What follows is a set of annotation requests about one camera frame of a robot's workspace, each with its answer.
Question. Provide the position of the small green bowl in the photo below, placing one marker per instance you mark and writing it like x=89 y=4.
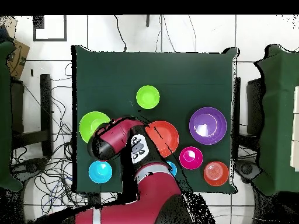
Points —
x=148 y=97

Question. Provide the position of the large green bowl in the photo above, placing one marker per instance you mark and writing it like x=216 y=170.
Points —
x=90 y=124

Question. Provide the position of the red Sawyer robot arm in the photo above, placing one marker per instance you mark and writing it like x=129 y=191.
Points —
x=154 y=193

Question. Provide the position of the wide orange bowl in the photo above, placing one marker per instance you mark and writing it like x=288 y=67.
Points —
x=167 y=135

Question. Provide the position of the light blue cup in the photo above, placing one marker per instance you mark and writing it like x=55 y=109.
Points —
x=173 y=168

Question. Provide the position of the magenta bowl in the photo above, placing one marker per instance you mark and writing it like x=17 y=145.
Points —
x=191 y=158

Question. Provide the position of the dark green tablecloth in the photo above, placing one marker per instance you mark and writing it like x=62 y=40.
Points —
x=151 y=70

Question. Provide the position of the purple bowl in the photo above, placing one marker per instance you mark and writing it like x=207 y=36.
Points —
x=208 y=126

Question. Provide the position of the light blue bowl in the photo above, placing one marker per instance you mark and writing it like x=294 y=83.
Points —
x=100 y=172

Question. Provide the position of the deep orange bowl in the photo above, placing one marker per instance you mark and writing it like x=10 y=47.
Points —
x=216 y=173

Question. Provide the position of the black box on floor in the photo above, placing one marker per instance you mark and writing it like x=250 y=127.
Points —
x=94 y=198

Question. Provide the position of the black metal stand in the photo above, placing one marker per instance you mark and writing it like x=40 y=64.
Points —
x=255 y=107
x=46 y=105

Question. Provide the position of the grey machine base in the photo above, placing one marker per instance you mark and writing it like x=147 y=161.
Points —
x=30 y=165
x=247 y=169

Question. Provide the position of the green cloth side table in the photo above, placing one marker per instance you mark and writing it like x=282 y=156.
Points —
x=278 y=116
x=4 y=116

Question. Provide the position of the cardboard box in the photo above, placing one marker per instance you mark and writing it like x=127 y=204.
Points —
x=17 y=60

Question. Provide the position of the black post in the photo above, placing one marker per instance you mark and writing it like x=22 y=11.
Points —
x=147 y=21

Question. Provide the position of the black square frame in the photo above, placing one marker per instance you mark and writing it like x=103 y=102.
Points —
x=65 y=28

